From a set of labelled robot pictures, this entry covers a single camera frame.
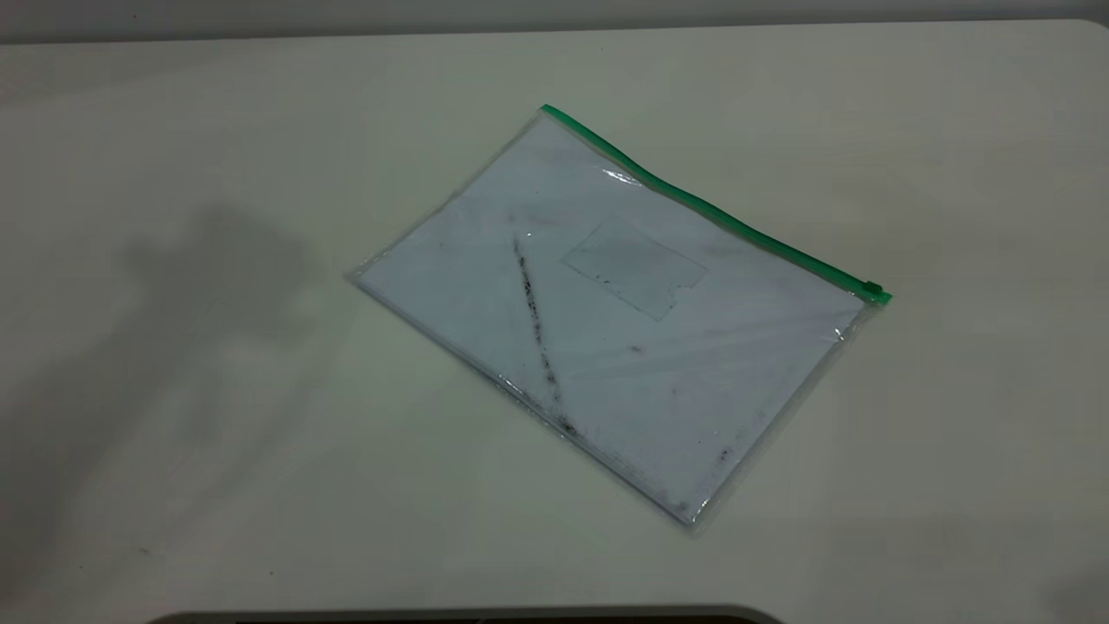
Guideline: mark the clear bag with green zipper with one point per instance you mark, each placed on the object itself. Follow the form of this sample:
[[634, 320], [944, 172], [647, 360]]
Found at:
[[624, 347]]

